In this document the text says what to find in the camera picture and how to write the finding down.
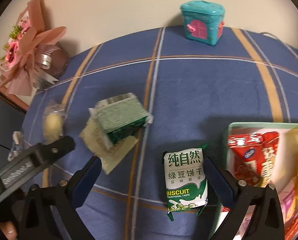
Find red festive snack packet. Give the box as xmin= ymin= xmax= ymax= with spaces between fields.
xmin=227 ymin=131 xmax=279 ymax=187

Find cream snack packet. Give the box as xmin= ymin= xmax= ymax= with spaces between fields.
xmin=80 ymin=117 xmax=138 ymax=175

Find green bean biscuit packet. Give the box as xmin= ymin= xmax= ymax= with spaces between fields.
xmin=162 ymin=144 xmax=208 ymax=221

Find green white snack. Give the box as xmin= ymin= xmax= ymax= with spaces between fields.
xmin=89 ymin=93 xmax=153 ymax=149

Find pink snack packet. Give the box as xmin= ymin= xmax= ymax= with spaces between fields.
xmin=279 ymin=189 xmax=296 ymax=224

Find red gold patterned packet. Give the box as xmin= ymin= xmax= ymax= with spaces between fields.
xmin=285 ymin=217 xmax=298 ymax=240

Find person's hand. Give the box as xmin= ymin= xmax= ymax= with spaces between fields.
xmin=0 ymin=221 xmax=17 ymax=240

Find blue white crumpled wrapper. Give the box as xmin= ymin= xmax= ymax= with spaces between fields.
xmin=7 ymin=131 xmax=23 ymax=161

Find teal rimmed white tray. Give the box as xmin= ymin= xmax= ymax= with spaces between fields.
xmin=225 ymin=122 xmax=298 ymax=239

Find clear wrapped white ball snack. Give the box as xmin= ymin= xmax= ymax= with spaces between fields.
xmin=43 ymin=100 xmax=64 ymax=144

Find pink flower bouquet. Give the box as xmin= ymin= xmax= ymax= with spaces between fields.
xmin=0 ymin=0 xmax=67 ymax=96

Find blue plaid tablecloth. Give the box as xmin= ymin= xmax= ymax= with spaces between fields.
xmin=22 ymin=27 xmax=298 ymax=239

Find teal toy house box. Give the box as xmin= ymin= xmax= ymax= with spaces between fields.
xmin=180 ymin=1 xmax=225 ymax=46

